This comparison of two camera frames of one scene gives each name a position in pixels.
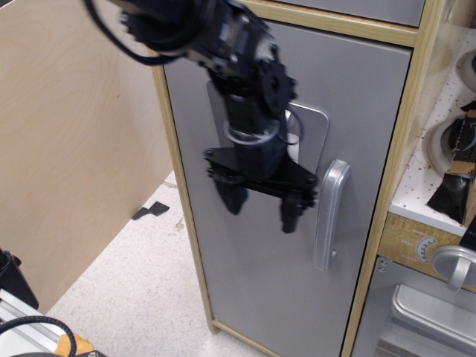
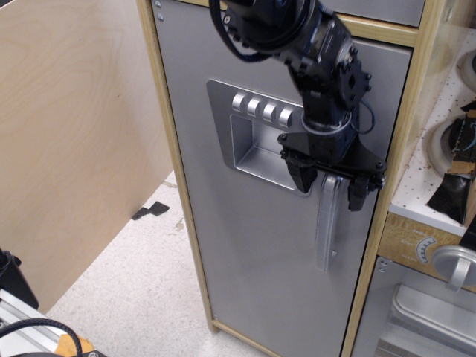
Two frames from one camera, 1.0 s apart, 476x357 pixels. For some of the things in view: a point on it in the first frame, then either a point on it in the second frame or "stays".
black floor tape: [156, 209] stays
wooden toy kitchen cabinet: [384, 265] stays
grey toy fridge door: [296, 289] stays
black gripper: [259, 160] → [334, 146]
